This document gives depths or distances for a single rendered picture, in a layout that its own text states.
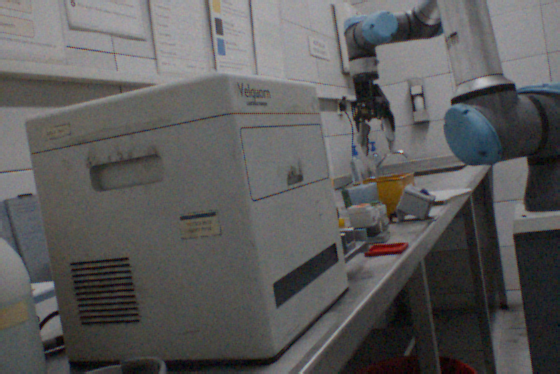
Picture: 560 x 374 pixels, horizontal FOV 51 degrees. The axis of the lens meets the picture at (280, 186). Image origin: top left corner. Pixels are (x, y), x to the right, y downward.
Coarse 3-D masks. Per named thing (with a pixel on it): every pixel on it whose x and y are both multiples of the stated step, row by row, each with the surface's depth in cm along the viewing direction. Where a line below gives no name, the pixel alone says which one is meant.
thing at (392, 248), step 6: (372, 246) 112; (378, 246) 113; (384, 246) 112; (390, 246) 112; (396, 246) 111; (402, 246) 107; (408, 246) 110; (366, 252) 107; (372, 252) 106; (378, 252) 106; (384, 252) 106; (390, 252) 105; (396, 252) 105
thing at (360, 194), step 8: (368, 184) 146; (376, 184) 148; (352, 192) 141; (360, 192) 140; (368, 192) 143; (376, 192) 148; (352, 200) 141; (360, 200) 140; (368, 200) 142; (376, 200) 147
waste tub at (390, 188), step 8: (384, 176) 167; (392, 176) 166; (400, 176) 165; (408, 176) 158; (360, 184) 157; (384, 184) 154; (392, 184) 153; (400, 184) 152; (408, 184) 157; (384, 192) 154; (392, 192) 153; (400, 192) 152; (384, 200) 154; (392, 200) 153; (392, 208) 154; (392, 216) 154
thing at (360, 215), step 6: (360, 204) 124; (366, 204) 122; (348, 210) 121; (354, 210) 121; (360, 210) 120; (366, 210) 120; (372, 210) 121; (354, 216) 121; (360, 216) 120; (366, 216) 120; (372, 216) 120; (354, 222) 121; (360, 222) 120; (366, 222) 120; (372, 222) 120
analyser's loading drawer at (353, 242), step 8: (344, 232) 96; (352, 232) 95; (360, 232) 100; (344, 240) 91; (352, 240) 96; (360, 240) 101; (344, 248) 91; (352, 248) 94; (360, 248) 96; (368, 248) 100; (344, 256) 90; (352, 256) 93
